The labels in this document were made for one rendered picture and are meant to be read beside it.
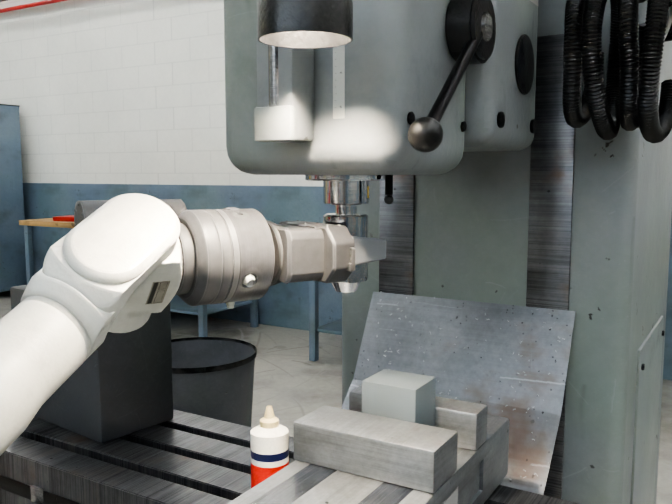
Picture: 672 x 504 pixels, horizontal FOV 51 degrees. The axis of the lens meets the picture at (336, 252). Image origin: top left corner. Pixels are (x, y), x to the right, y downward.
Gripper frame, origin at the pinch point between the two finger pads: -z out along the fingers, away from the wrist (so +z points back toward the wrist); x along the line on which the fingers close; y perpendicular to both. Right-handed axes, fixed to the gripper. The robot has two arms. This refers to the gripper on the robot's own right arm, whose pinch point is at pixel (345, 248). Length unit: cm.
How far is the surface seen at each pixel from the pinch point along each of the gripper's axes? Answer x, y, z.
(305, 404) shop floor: 270, 122, -162
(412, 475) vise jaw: -14.4, 19.1, 2.6
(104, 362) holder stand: 30.2, 16.7, 17.0
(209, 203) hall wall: 524, 18, -218
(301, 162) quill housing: -3.7, -8.8, 7.7
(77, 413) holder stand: 34.9, 24.4, 19.4
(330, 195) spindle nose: -0.6, -5.6, 2.4
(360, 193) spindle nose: -2.4, -5.8, -0.1
